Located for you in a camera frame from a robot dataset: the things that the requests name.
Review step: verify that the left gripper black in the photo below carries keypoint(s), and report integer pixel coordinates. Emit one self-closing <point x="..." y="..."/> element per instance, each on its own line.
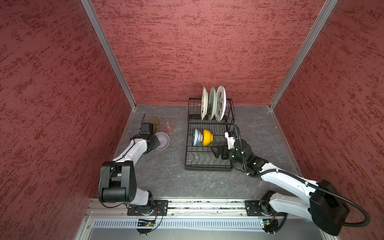
<point x="156" y="143"/>

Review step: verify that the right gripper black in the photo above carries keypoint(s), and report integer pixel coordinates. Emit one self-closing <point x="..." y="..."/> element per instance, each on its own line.
<point x="225" y="149"/>

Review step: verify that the pale pink bowl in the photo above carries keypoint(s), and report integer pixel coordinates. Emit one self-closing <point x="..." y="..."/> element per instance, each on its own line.
<point x="164" y="141"/>

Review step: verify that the amber transparent cup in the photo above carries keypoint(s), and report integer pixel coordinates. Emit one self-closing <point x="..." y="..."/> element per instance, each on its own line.
<point x="156" y="122"/>

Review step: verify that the pink transparent cup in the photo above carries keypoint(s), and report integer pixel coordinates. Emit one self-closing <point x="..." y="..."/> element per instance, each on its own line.
<point x="168" y="126"/>

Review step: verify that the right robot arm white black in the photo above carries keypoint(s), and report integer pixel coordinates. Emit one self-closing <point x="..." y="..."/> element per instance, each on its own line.
<point x="318" y="202"/>

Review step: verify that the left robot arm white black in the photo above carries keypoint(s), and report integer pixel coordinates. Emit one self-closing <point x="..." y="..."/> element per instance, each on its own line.
<point x="118" y="183"/>

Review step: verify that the yellow bowl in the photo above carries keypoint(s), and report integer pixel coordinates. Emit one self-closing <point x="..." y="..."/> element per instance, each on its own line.
<point x="207" y="137"/>

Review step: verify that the white blue floral bowl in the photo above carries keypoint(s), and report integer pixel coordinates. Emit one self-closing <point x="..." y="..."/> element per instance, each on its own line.
<point x="198" y="138"/>

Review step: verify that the right white floral plate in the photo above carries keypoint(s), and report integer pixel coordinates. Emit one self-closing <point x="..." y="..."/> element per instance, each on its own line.
<point x="221" y="103"/>

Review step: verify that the middle pale green plate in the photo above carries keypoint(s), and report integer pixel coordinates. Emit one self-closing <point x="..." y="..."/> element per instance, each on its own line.
<point x="212" y="103"/>

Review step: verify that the left white plate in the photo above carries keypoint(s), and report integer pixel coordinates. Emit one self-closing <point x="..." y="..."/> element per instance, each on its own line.
<point x="204" y="104"/>

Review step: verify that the left circuit board connector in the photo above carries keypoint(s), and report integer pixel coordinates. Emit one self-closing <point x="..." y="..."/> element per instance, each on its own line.
<point x="145" y="226"/>

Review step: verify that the circuit board connector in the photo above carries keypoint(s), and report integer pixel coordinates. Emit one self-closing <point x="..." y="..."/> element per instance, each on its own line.
<point x="271" y="226"/>
<point x="145" y="226"/>

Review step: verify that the right circuit board connector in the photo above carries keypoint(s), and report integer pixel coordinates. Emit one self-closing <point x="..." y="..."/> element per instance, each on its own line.
<point x="271" y="226"/>

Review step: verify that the right corner aluminium profile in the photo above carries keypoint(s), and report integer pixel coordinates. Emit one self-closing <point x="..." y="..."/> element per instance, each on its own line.
<point x="316" y="28"/>

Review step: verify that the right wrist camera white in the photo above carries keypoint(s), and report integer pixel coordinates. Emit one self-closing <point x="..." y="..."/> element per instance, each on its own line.
<point x="231" y="137"/>

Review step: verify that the black wire dish rack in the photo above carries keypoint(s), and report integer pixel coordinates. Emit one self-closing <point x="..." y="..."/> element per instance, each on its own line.
<point x="201" y="158"/>

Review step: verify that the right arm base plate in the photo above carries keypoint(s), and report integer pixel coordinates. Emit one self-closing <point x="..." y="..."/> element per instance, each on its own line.
<point x="253" y="207"/>

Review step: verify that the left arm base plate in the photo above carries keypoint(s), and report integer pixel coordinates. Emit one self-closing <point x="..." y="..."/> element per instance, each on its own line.
<point x="158" y="208"/>

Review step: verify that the aluminium rail front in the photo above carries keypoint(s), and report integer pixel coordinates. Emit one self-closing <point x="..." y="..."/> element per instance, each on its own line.
<point x="211" y="208"/>

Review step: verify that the white slotted cable duct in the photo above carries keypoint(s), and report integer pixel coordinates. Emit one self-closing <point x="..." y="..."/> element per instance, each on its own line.
<point x="189" y="224"/>

